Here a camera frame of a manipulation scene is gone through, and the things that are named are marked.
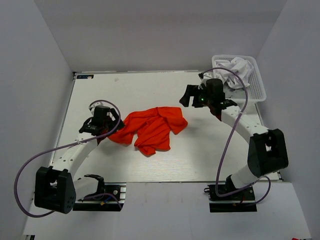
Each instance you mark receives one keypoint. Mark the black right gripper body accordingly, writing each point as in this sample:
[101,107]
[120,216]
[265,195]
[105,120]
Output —
[206,100]

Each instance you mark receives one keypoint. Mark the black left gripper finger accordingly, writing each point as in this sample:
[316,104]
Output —
[108,131]
[117,123]

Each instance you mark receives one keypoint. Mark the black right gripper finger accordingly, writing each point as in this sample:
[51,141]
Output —
[190,91]
[196,103]

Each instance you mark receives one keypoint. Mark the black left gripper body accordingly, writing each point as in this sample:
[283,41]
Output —
[109,123]

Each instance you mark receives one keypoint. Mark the orange t shirt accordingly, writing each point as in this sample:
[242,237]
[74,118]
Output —
[152,127]

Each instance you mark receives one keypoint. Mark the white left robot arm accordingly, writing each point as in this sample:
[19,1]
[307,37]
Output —
[56,188]

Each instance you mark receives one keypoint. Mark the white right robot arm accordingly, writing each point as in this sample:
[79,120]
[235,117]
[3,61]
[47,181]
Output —
[267,151]

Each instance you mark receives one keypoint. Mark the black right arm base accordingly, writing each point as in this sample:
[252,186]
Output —
[241,202]

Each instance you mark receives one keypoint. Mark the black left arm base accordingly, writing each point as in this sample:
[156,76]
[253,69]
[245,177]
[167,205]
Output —
[93,194]

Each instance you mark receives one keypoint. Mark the grey t shirt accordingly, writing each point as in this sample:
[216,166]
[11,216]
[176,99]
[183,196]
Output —
[231,93]

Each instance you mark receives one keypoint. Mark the white t shirt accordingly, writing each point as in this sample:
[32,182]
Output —
[241,67]

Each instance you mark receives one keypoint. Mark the white plastic laundry basket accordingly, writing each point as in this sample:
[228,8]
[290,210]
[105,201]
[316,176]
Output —
[256,90]

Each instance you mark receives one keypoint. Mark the dark label sticker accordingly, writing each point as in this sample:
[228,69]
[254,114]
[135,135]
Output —
[85,76]

